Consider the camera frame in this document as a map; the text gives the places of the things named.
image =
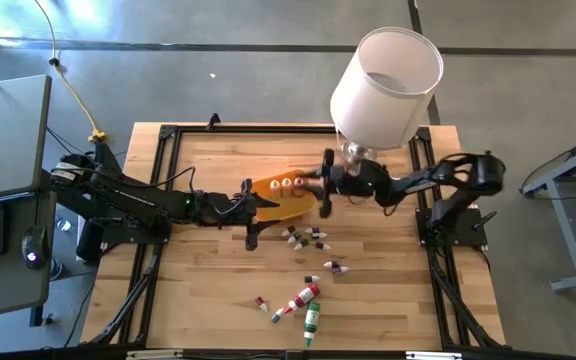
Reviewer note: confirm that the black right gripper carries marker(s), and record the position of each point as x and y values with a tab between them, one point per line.
348	180

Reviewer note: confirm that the black clamp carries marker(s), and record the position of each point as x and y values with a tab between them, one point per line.
213	121

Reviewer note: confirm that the black computer mouse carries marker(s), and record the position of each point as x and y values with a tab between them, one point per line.
34	245

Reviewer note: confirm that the large orange food coloring bottle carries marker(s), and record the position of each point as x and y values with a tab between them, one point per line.
286	186

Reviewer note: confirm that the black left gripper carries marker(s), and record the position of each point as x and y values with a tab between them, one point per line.
228	207

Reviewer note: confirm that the large red food coloring bottle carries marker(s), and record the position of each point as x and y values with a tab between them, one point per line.
298	185
305	296

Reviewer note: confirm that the small purple food coloring bottle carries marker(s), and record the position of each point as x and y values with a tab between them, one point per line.
338	269
314	230

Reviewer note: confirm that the grey desk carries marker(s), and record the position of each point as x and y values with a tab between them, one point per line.
13	290
8	130

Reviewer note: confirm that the small red food coloring bottle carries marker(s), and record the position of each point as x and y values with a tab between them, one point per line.
260	302
321	245

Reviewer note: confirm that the large yellow food coloring bottle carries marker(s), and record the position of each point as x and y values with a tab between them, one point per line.
274	187

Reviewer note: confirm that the clear bottle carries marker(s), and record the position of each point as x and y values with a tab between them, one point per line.
63	224

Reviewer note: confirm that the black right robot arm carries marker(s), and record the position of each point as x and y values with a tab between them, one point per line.
468	175

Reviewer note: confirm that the white table lamp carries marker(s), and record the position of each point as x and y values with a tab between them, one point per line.
383	100

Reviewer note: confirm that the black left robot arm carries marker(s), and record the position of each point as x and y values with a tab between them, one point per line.
133	200

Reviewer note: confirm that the large green food coloring bottle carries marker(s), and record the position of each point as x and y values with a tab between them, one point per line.
312	320

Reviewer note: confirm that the silver aluminium extrusion bar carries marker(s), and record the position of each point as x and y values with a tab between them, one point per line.
153	355
433	356

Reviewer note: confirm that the yellow plastic bin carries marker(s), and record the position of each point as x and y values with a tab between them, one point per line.
288	210

